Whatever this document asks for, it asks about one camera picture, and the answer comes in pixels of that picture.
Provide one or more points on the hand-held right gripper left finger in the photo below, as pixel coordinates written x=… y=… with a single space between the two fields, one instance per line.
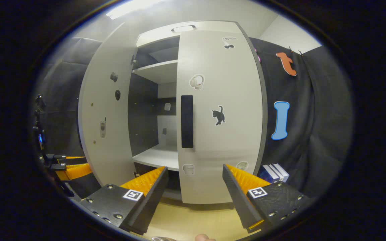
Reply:
x=152 y=204

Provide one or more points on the white door with phone sticker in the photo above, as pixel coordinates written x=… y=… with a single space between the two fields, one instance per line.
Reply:
x=95 y=100

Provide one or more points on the black backdrop cloth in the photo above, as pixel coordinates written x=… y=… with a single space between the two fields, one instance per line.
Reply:
x=320 y=117

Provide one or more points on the white and grey cabinet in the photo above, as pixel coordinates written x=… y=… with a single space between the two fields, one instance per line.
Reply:
x=142 y=110

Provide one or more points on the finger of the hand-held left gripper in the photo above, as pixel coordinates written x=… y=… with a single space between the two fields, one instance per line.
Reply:
x=72 y=161
x=79 y=170

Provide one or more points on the white cabinet drawer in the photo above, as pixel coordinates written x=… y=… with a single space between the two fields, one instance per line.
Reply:
x=213 y=26

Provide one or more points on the light blue book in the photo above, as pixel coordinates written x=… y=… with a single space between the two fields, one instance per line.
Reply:
x=282 y=171

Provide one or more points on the ceiling light panel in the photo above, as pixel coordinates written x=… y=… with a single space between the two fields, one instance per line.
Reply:
x=136 y=8

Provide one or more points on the white door with cat sticker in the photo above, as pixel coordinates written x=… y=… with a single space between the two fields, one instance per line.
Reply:
x=233 y=150

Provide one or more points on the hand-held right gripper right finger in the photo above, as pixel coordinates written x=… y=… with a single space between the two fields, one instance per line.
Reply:
x=238 y=201

